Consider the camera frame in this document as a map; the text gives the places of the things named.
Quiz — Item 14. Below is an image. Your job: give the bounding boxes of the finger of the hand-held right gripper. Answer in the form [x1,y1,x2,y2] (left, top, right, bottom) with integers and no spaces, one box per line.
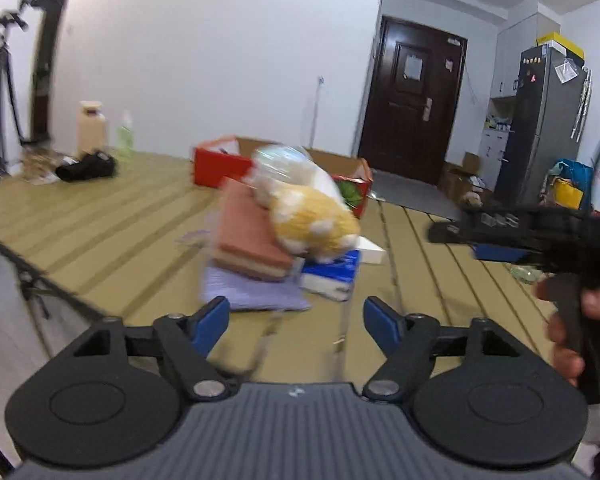
[472,244,533,265]
[427,221,481,246]

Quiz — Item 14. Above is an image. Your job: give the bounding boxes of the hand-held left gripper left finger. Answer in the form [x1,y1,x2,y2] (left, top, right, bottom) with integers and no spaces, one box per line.
[70,296,238,403]

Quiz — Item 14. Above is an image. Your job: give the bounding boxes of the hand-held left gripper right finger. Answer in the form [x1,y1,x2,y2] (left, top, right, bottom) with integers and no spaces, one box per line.
[362,296,528,403]

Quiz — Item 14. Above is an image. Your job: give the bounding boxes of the red orange cardboard box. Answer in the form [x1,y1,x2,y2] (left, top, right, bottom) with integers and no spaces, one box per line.
[192,135,374,219]

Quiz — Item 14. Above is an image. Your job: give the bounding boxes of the clear plastic wrapper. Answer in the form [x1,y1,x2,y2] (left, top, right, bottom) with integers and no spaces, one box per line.
[510,264,547,284]
[175,227,216,247]

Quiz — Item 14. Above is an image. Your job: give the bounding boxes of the purple cloth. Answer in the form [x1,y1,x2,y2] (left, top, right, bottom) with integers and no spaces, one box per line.
[201,264,313,312]

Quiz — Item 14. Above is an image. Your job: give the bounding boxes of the yellow bag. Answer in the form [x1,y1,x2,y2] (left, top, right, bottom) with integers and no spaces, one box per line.
[552,177,585,210]

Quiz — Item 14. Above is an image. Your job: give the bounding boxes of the grey door mat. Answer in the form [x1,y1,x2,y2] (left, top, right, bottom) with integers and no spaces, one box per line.
[369,170,463,222]

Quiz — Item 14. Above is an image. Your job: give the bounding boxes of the brown cardboard box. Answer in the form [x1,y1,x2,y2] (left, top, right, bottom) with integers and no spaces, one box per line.
[439,151,496,207]

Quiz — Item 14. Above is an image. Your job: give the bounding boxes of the blue tissue pack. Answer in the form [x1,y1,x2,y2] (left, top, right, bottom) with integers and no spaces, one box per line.
[300,249,362,302]

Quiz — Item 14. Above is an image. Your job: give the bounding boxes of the white flat box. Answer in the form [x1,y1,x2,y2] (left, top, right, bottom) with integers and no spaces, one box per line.
[352,235,387,265]

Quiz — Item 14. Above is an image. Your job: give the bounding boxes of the bright blue shopping bag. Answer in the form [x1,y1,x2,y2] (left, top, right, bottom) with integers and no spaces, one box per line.
[547,159,595,211]

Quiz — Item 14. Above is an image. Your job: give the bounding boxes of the orange pink folded towel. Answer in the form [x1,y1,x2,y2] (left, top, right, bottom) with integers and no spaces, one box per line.
[210,177,296,282]

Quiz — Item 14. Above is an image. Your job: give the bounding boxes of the grey refrigerator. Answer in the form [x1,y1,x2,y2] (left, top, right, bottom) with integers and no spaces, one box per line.
[494,45,594,209]

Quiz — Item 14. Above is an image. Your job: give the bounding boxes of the dark brown entrance door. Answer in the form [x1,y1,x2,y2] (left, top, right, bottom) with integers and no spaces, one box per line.
[357,15,468,186]

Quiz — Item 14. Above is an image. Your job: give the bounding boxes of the yellow plush toy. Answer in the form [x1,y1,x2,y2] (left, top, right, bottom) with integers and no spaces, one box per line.
[267,182,362,264]

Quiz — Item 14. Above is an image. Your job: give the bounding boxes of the clear plastic bag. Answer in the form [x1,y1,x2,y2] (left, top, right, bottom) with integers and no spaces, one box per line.
[250,144,341,207]

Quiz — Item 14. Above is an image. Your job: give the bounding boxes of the white mop pole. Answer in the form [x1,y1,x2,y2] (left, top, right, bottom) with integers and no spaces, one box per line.
[309,76,326,149]

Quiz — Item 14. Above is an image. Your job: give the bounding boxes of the white cabinet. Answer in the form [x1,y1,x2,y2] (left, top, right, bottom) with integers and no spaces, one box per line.
[477,10,563,171]

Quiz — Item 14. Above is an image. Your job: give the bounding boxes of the yellow box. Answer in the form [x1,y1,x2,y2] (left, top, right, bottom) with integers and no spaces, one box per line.
[536,31,586,61]

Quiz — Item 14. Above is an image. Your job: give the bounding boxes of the black bag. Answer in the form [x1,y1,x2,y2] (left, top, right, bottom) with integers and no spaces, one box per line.
[55,149,117,184]

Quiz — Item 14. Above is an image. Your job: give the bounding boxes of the green plastic bottle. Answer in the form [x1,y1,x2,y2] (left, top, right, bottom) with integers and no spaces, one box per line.
[116,110,136,161]

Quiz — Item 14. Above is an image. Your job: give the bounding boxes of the beige bottle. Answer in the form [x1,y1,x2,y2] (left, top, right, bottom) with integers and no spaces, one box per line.
[76,101,107,158]

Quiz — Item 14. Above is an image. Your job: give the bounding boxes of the light wooden crate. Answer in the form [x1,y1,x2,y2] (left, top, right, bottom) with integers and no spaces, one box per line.
[22,147,61,186]

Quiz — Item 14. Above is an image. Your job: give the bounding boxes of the dark wooden door frame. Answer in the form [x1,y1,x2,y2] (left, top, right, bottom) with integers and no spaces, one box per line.
[29,0,76,144]

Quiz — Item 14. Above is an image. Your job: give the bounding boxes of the black camera tripod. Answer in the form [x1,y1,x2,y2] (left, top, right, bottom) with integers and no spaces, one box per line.
[0,0,56,178]

